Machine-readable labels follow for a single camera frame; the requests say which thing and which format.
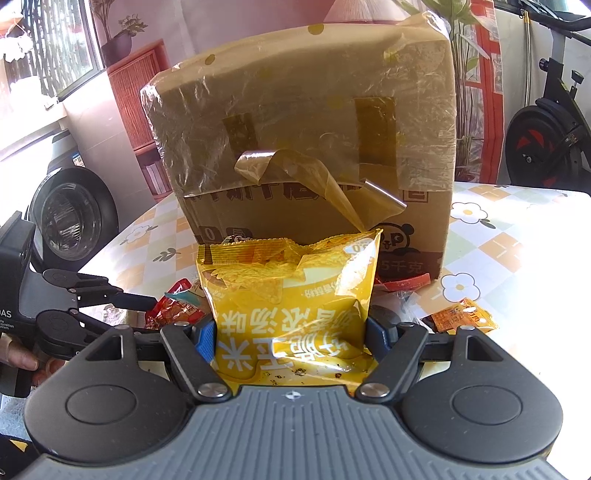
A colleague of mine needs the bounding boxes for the yellow corn snack bag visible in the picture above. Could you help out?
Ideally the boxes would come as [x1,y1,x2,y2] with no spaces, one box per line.
[197,229,382,392]

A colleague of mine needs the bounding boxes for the person's left hand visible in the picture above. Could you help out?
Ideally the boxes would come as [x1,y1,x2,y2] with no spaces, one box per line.
[0,334,65,387]

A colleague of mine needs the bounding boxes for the red snack packet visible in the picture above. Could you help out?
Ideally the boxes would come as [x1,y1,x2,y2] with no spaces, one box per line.
[145,278,206,330]

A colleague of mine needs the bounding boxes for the washing machine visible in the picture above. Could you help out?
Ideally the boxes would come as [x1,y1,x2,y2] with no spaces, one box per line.
[1,129,119,272]

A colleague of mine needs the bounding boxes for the orange snack packet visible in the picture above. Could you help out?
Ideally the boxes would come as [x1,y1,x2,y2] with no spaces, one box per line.
[431,298,497,334]

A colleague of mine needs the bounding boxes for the taped cardboard box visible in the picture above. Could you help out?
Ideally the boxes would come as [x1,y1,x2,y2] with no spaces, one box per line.
[141,12,456,281]

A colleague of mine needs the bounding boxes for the black exercise bike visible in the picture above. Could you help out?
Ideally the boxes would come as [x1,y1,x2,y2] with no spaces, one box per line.
[495,1,590,193]

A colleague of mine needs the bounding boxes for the window with dark frame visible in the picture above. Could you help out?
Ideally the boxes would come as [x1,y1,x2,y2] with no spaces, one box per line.
[1,1,102,100]

